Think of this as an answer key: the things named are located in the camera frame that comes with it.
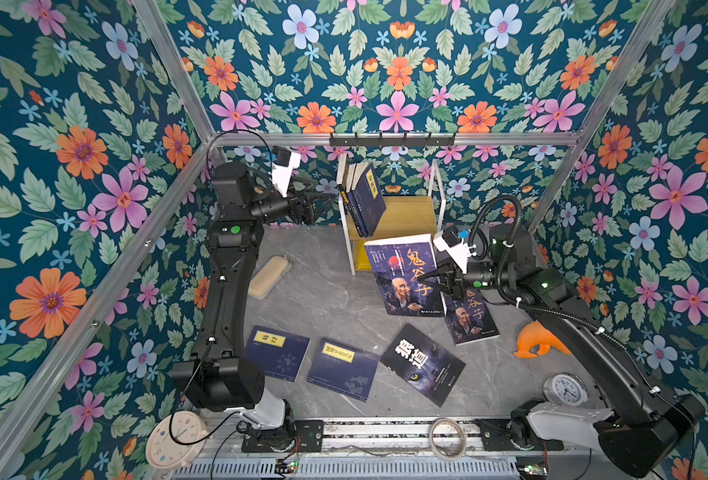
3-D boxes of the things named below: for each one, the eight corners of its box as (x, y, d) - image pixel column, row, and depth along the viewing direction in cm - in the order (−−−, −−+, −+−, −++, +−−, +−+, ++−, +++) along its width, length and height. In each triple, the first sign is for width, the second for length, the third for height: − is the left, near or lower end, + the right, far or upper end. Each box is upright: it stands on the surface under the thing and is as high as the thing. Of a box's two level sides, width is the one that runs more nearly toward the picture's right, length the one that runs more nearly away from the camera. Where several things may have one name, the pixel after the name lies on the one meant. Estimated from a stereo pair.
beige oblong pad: (247, 295, 102) (242, 288, 99) (277, 258, 113) (274, 250, 110) (265, 303, 101) (261, 296, 97) (294, 264, 111) (291, 257, 108)
